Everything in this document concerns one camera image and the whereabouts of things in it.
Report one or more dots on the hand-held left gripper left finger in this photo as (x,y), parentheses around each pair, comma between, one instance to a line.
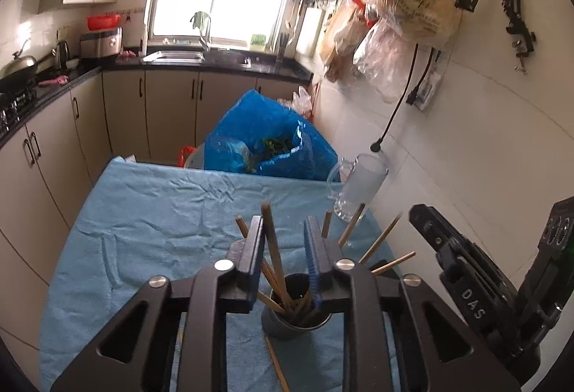
(258,257)

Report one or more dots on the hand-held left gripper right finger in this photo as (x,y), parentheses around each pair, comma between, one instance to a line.
(312,262)

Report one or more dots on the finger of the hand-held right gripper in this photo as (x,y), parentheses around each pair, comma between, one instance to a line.
(471,293)

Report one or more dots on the dark grey chopstick holder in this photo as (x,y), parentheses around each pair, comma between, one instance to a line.
(287,329)

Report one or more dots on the clear glass mug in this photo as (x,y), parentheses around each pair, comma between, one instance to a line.
(363,181)

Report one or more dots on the blue cloth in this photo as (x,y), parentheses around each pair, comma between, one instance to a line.
(157,217)

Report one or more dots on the red plastic bag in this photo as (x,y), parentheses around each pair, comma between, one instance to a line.
(184,156)

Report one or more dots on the blue plastic bag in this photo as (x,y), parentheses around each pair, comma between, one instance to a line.
(242,122)

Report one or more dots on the small white plastic bag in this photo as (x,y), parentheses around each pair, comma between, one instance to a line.
(300,100)

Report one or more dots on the beige lower kitchen cabinets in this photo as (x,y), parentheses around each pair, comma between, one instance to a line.
(170,114)

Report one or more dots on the black kitchen countertop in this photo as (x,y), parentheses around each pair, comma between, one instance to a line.
(224,62)

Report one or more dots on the white power strip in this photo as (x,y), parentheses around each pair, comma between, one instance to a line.
(428,91)

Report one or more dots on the dark utensil caddy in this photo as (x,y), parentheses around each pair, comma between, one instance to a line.
(282,46)

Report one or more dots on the clear plastic bag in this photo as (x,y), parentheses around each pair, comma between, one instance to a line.
(381,60)

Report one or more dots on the green container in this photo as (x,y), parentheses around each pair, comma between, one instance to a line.
(257,42)

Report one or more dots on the steel sink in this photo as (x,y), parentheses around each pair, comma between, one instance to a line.
(172,56)

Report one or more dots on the metal faucet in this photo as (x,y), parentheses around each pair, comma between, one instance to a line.
(204,39)

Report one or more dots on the brown plastic bag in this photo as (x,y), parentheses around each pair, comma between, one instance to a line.
(341,37)

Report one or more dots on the white cutting board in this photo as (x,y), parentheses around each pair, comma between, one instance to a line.
(309,33)

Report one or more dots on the pink cloth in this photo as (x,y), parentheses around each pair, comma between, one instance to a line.
(56,81)
(127,54)

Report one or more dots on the green cloth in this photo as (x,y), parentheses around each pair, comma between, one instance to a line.
(199,19)

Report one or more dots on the silver countertop appliance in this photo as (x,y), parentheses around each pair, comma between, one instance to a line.
(101,44)

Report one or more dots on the metal kettle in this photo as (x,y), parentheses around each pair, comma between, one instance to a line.
(62,55)

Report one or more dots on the red basin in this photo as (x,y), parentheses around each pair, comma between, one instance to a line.
(103,22)

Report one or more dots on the gas stove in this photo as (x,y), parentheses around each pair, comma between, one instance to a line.
(13,105)

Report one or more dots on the wok with lid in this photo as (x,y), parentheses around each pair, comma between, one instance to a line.
(20,66)

